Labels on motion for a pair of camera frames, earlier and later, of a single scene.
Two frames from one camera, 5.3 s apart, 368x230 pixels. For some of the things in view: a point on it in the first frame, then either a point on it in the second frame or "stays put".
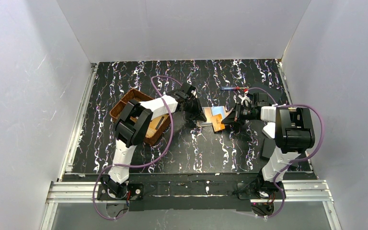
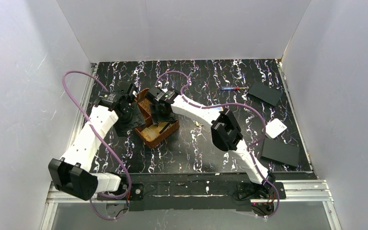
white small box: x=269 y=130 stays put
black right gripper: x=237 y=112 to x=164 y=117
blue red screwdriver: x=232 y=88 stays put
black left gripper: x=195 y=106 to x=134 y=119
